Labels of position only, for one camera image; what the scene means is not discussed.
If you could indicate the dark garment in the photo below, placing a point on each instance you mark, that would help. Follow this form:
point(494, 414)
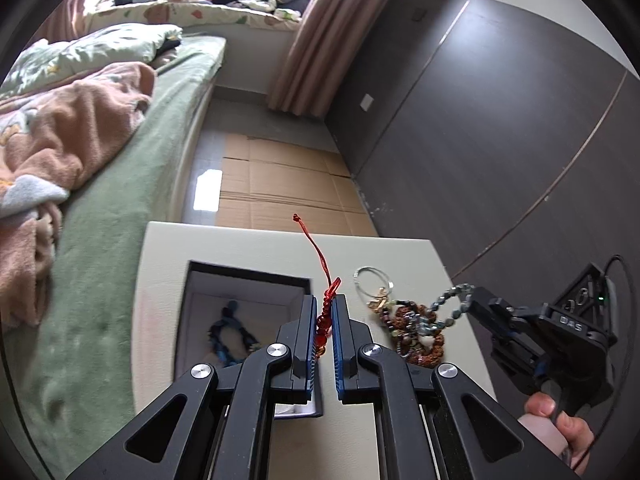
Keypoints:
point(169, 46)

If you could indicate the flattened cardboard sheet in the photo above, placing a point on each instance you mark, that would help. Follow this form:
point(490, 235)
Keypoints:
point(280, 180)

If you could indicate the pink fleece blanket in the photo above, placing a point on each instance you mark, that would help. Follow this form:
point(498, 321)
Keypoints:
point(75, 125)

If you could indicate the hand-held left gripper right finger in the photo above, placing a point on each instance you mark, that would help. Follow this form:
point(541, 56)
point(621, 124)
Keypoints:
point(341, 347)

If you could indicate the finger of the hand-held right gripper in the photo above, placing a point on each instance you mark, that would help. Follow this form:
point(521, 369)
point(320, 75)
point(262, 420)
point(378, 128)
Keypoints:
point(500, 307)
point(520, 355)

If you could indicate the black jewelry box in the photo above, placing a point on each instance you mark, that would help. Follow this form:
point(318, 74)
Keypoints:
point(225, 290)

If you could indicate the gold charm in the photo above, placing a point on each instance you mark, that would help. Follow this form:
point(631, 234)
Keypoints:
point(377, 303)

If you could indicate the green floral quilt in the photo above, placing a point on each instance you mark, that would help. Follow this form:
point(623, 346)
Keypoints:
point(100, 50)

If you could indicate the floral window seat cushion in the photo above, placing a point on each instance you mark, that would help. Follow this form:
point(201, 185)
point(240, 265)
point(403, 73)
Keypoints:
point(200, 12)

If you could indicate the white wall outlet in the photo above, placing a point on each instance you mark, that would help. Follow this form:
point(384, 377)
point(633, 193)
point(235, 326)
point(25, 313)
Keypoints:
point(367, 103)

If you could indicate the bed with green sheet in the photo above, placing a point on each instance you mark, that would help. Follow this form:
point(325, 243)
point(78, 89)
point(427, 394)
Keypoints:
point(125, 260)

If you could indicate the pink curtain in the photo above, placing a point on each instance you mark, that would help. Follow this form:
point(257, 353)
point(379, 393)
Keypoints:
point(320, 50)
point(65, 15)

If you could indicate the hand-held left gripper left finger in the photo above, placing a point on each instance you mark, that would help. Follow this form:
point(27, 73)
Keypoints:
point(310, 342)

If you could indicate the person's right hand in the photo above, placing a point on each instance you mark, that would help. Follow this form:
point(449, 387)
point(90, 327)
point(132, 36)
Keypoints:
point(575, 432)

